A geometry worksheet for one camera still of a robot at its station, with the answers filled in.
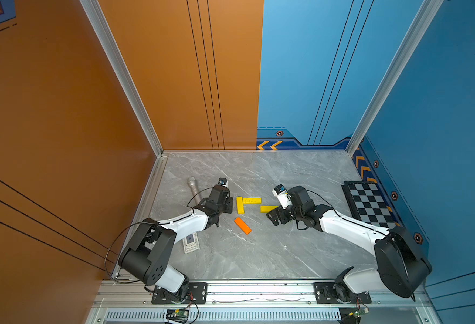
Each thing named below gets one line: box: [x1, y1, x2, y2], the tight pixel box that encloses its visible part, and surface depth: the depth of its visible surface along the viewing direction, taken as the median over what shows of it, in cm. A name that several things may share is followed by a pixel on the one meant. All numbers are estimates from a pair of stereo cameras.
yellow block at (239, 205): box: [236, 196, 245, 215], surface depth 97 cm
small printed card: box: [182, 231, 200, 254], surface depth 86 cm
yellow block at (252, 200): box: [242, 197, 262, 205], surface depth 99 cm
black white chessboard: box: [341, 180, 397, 231], surface depth 96 cm
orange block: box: [233, 216, 252, 235], surface depth 91 cm
